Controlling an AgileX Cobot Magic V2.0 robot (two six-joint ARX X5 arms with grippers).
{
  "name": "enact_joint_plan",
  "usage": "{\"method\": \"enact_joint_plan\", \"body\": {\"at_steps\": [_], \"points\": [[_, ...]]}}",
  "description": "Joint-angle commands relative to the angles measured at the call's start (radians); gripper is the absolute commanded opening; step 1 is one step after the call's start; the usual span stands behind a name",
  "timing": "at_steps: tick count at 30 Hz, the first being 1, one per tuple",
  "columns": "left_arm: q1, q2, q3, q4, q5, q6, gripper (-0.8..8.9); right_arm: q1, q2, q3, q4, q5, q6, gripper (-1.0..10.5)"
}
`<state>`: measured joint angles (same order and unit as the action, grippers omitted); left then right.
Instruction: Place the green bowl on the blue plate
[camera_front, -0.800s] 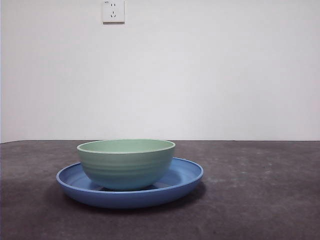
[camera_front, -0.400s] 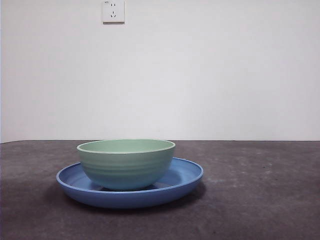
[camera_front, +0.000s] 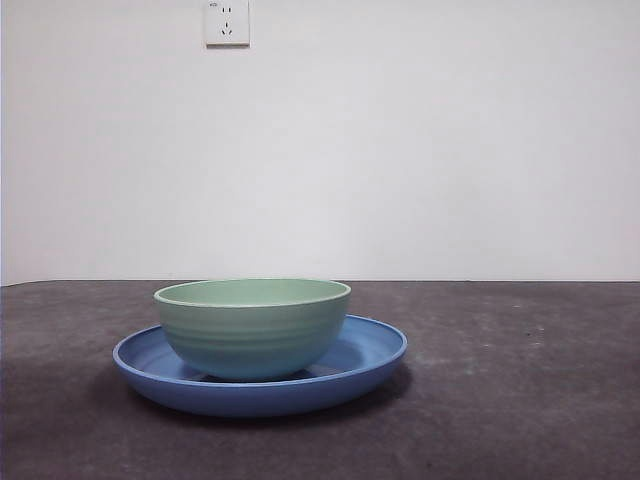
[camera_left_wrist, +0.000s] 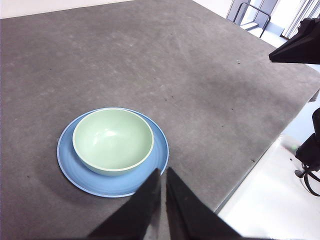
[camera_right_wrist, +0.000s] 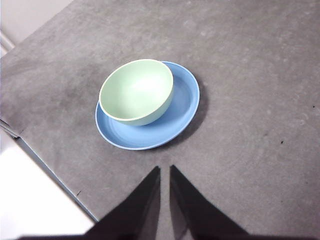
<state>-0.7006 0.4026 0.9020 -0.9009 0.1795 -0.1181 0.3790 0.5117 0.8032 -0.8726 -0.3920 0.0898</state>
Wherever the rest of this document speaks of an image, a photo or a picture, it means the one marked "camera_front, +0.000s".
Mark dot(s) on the green ribbed bowl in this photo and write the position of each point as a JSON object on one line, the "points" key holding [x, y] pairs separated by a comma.
{"points": [[250, 340]]}

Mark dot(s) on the blue round plate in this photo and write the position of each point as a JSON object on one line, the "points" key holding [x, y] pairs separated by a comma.
{"points": [[260, 400]]}

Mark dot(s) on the white wall socket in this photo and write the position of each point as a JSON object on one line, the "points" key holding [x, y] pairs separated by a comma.
{"points": [[227, 25]]}

